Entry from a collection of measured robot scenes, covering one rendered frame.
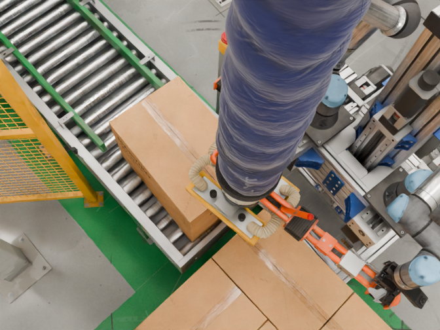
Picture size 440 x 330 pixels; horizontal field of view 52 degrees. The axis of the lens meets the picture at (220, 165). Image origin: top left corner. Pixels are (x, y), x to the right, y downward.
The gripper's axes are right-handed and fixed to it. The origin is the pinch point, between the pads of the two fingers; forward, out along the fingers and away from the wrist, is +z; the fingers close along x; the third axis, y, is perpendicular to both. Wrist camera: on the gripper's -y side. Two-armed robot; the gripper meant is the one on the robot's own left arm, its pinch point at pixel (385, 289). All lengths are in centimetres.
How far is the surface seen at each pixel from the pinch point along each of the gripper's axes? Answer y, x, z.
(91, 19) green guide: 199, -37, 63
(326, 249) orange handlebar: 23.0, 2.8, -1.4
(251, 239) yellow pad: 45.0, 14.0, 11.2
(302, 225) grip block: 34.3, 1.6, -1.6
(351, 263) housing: 13.7, 0.9, -1.6
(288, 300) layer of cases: 16, 11, 71
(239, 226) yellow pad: 52, 13, 11
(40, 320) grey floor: 114, 104, 127
